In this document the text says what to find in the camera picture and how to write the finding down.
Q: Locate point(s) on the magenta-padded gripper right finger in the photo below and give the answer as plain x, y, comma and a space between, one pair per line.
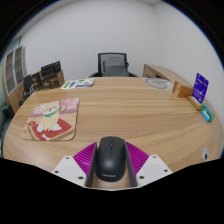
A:
151, 168

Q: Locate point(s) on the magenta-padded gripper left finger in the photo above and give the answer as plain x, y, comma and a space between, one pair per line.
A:
68, 168

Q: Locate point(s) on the black computer mouse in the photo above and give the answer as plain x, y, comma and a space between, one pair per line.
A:
111, 158

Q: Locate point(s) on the cat print mouse pad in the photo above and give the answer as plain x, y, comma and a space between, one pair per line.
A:
50, 120

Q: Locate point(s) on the green and blue pack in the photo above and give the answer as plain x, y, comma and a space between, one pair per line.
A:
207, 113

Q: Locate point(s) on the wooden card stand block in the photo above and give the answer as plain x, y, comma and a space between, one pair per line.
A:
194, 102

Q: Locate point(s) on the black leather armchair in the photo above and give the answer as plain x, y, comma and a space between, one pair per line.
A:
5, 118

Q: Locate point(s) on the small orange box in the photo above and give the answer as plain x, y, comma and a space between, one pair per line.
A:
182, 90

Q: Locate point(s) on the round grey printed disc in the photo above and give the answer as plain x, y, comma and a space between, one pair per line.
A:
157, 83

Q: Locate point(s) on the printed paper sheet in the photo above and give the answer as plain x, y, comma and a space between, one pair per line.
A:
77, 83

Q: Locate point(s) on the large brown cardboard box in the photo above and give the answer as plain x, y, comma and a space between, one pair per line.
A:
53, 81

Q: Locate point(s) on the small brown cardboard box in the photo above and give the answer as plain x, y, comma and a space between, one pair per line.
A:
36, 80

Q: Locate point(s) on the purple card sign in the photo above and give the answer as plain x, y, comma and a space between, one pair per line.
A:
200, 87

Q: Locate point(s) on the small black visitor chair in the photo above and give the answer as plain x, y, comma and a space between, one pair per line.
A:
28, 82

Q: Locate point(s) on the wooden side desk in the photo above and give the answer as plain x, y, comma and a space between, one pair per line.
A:
160, 70

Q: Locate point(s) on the black box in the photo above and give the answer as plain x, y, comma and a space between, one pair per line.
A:
50, 67

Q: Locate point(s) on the black mesh office chair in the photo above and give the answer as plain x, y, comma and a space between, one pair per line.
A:
100, 65

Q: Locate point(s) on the grey backpack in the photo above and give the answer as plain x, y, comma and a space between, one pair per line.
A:
114, 66

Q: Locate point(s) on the wooden shelf cabinet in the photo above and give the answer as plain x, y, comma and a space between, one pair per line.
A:
11, 71

